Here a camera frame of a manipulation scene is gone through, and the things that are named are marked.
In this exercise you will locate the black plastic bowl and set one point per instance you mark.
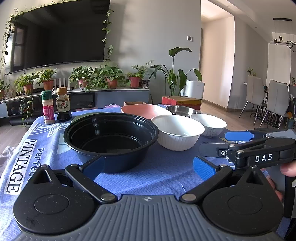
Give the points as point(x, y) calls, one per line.
point(112, 142)

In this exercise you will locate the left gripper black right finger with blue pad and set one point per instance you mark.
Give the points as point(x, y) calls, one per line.
point(214, 177)

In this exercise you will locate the pink square plate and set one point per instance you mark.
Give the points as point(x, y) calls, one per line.
point(147, 111)

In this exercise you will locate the white ribbed bowl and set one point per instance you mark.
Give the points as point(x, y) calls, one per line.
point(177, 133)

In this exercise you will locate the stainless steel bowl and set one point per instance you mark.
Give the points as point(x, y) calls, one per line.
point(182, 110)

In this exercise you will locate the tall leafy plant white pot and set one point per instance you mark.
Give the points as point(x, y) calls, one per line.
point(175, 80)

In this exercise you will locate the grey dining chair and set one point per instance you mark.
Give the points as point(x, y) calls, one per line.
point(278, 100)
point(255, 94)

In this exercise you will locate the soy sauce bottle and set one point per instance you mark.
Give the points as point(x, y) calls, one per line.
point(63, 105)

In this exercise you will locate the red cardboard box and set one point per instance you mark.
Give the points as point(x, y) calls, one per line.
point(182, 101)

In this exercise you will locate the grey cushion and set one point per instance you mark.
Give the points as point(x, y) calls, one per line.
point(4, 157)

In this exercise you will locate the dark TV console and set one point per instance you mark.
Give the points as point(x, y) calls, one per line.
point(16, 108)

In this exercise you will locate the large black television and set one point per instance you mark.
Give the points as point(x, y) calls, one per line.
point(60, 33)

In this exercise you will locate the small white ceramic bowl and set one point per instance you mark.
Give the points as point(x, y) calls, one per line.
point(213, 125)

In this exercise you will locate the green round plate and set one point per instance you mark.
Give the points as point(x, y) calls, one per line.
point(82, 116)

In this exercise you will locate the pink milk carton box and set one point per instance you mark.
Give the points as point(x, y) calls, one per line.
point(112, 106)

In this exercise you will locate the open brown cardboard box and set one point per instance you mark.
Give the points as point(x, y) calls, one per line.
point(133, 102)

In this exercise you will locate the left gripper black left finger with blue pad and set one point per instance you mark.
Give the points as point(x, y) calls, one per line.
point(83, 177)

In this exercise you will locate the white router with antennas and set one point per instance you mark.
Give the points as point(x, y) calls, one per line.
point(62, 82)

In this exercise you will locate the person's right hand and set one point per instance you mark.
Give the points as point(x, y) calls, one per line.
point(278, 173)

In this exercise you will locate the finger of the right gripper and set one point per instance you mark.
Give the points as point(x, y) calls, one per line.
point(214, 150)
point(239, 136)

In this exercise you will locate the potted plant terracotta pot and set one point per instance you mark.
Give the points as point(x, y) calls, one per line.
point(46, 77)
point(81, 75)
point(140, 72)
point(107, 77)
point(25, 82)

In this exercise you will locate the grey dining chair near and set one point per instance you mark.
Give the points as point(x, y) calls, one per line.
point(278, 100)

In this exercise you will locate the spice shaker green cap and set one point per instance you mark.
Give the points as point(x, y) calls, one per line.
point(48, 107)

